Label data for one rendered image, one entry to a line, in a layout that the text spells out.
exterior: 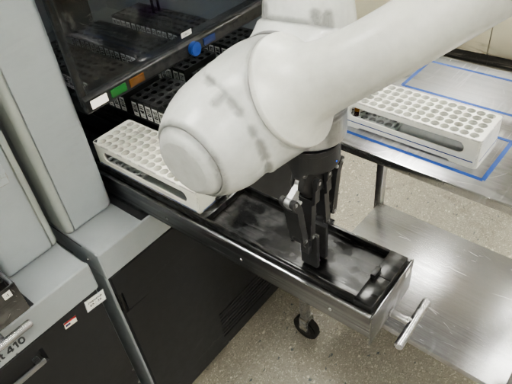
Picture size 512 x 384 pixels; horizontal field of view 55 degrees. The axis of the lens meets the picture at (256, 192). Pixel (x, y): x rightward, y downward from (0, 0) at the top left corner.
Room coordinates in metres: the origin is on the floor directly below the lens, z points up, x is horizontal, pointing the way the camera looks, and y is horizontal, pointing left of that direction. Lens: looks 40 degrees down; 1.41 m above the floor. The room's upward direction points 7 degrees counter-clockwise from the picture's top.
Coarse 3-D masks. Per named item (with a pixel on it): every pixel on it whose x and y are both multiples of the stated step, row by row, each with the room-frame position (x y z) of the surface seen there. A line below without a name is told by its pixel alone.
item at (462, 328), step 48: (480, 96) 0.93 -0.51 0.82; (384, 144) 0.79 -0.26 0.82; (384, 192) 1.21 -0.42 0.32; (480, 192) 0.62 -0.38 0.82; (384, 240) 1.03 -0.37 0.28; (432, 240) 1.01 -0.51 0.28; (432, 288) 0.83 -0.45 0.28; (480, 288) 0.81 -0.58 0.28; (432, 336) 0.69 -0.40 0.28; (480, 336) 0.67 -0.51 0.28
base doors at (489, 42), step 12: (360, 0) 3.03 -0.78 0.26; (372, 0) 2.98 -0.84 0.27; (384, 0) 2.93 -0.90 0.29; (360, 12) 3.03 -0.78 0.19; (504, 24) 2.45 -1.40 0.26; (480, 36) 2.53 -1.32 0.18; (492, 36) 2.49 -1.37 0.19; (504, 36) 2.44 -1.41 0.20; (456, 48) 2.61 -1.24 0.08; (468, 48) 2.56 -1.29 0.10; (480, 48) 2.52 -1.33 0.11; (492, 48) 2.48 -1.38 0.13; (504, 48) 2.43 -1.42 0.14
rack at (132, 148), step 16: (128, 128) 0.90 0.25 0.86; (144, 128) 0.89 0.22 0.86; (96, 144) 0.85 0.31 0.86; (112, 144) 0.84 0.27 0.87; (128, 144) 0.84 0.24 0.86; (144, 144) 0.83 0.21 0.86; (112, 160) 0.86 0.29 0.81; (128, 160) 0.78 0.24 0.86; (144, 160) 0.78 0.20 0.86; (160, 160) 0.78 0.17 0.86; (144, 176) 0.79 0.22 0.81; (160, 176) 0.72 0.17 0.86; (160, 192) 0.73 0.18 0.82; (176, 192) 0.74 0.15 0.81; (192, 192) 0.66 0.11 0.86; (192, 208) 0.67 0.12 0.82
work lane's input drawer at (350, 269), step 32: (96, 160) 0.86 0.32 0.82; (128, 192) 0.77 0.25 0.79; (256, 192) 0.70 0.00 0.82; (192, 224) 0.65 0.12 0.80; (224, 224) 0.64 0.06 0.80; (256, 224) 0.63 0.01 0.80; (224, 256) 0.60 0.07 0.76; (256, 256) 0.55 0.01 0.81; (288, 256) 0.55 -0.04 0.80; (352, 256) 0.53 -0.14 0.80; (384, 256) 0.52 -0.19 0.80; (288, 288) 0.51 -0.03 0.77; (320, 288) 0.47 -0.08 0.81; (352, 288) 0.47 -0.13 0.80; (384, 288) 0.45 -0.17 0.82; (352, 320) 0.43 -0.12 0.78; (384, 320) 0.44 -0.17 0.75; (416, 320) 0.43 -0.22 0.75
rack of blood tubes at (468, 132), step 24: (384, 96) 0.88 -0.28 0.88; (408, 96) 0.86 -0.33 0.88; (432, 96) 0.85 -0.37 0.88; (360, 120) 0.85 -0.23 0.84; (384, 120) 0.84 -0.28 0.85; (408, 120) 0.78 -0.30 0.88; (432, 120) 0.77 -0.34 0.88; (456, 120) 0.76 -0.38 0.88; (480, 120) 0.75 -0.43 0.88; (408, 144) 0.78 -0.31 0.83; (432, 144) 0.74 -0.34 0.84; (456, 144) 0.76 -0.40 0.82; (480, 144) 0.69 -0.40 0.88
